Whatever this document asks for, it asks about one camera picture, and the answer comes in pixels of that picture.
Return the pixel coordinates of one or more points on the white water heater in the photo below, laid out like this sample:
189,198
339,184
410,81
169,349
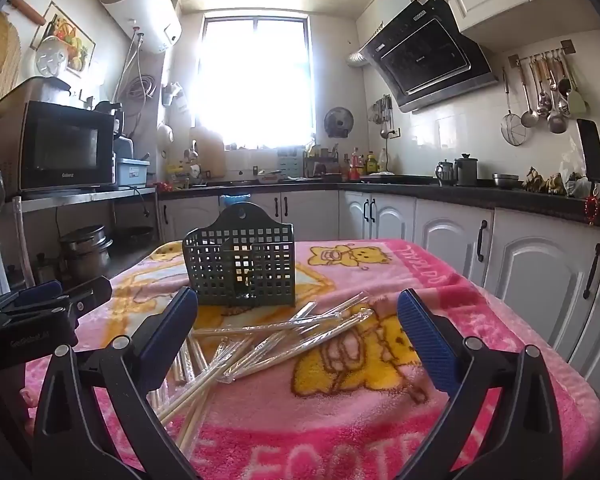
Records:
140,5

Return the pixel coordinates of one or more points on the black wok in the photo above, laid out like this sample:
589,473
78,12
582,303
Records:
132,236

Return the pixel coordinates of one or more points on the grey lidded metal mug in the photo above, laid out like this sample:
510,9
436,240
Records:
466,171

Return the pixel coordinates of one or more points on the teal plastic rack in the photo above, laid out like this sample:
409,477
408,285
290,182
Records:
290,162

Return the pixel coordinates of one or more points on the black smartphone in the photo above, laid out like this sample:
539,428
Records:
591,150

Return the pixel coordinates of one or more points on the clear plastic bag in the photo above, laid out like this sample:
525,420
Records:
576,182

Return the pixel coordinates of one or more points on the grey plastic box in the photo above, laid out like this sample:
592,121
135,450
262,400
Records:
132,172

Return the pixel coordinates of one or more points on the group of condiment bottles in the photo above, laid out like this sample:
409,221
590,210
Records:
367,165

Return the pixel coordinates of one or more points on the row of hanging cooking utensils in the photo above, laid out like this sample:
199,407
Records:
542,95

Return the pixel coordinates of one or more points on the small dark wall fan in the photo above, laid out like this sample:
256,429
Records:
338,122

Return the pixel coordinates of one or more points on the white plastic steamer plate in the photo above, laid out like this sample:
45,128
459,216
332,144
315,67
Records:
50,57

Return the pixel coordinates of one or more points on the black microwave oven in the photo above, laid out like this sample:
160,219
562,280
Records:
65,145

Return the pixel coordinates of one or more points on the wooden cutting board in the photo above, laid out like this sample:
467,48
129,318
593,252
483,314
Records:
207,152

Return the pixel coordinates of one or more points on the silver exhaust duct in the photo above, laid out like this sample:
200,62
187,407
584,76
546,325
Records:
356,59

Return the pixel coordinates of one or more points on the black range hood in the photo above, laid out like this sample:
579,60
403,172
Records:
425,55

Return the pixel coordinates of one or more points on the steel bowl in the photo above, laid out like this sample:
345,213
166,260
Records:
505,181

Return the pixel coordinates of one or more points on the pink bear printed blanket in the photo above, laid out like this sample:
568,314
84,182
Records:
380,420

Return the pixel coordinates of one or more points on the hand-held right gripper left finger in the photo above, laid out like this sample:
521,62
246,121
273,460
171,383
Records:
167,332

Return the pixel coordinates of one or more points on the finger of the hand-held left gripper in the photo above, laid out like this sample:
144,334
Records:
87,296
35,292

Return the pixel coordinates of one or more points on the small hanging kitchen tools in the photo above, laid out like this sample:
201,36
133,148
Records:
382,115

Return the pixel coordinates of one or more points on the dark green plastic utensil basket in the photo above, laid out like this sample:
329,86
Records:
260,260

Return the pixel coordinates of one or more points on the stainless steel pot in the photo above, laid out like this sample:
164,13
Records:
85,255

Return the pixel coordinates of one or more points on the ginger roots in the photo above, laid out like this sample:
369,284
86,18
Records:
542,182

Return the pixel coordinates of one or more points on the bunch of chopsticks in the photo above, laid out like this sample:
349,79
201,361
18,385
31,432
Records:
260,355

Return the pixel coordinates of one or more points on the wooden rolling pin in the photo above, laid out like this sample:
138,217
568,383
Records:
27,10

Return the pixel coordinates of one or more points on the white lower cabinets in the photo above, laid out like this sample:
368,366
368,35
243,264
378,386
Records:
445,225

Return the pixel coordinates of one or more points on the fruit wall poster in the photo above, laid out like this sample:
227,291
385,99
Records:
77,35

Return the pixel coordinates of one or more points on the red hanging charm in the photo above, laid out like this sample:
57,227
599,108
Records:
592,207

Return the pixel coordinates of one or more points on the black gas stove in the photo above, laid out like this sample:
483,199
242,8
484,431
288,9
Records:
382,178

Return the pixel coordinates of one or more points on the black kitchen countertop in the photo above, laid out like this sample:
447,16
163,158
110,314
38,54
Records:
480,195

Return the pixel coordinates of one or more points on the bright kitchen window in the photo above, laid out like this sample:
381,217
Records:
255,80

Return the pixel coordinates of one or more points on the steel shelf rack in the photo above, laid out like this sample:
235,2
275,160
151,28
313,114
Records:
80,196

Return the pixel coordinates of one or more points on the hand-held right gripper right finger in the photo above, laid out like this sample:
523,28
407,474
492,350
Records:
425,335

